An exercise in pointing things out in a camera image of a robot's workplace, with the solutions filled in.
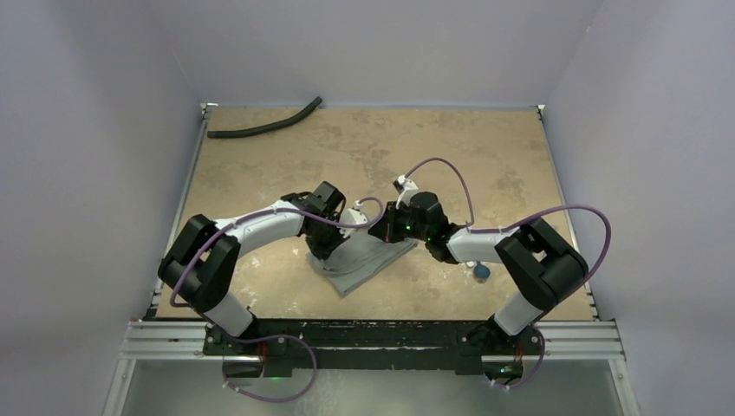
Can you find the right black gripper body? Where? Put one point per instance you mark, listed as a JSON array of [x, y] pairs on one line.
[[380, 228]]

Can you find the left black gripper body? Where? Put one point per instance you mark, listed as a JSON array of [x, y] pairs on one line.
[[327, 237]]

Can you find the grey cloth napkin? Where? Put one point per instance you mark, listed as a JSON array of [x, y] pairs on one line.
[[357, 260]]

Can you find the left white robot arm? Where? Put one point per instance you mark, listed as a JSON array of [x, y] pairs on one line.
[[201, 262]]

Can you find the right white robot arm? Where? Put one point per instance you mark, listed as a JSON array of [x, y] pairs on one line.
[[543, 265]]

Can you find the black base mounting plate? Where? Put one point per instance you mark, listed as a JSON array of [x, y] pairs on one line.
[[279, 346]]

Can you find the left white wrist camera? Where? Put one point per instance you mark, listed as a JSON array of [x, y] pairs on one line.
[[355, 219]]

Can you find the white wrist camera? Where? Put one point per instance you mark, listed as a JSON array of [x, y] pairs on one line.
[[355, 219], [406, 189]]

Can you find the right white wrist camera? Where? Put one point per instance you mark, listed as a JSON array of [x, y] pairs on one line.
[[406, 189]]

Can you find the aluminium frame rail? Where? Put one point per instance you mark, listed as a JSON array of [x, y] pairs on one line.
[[184, 341]]

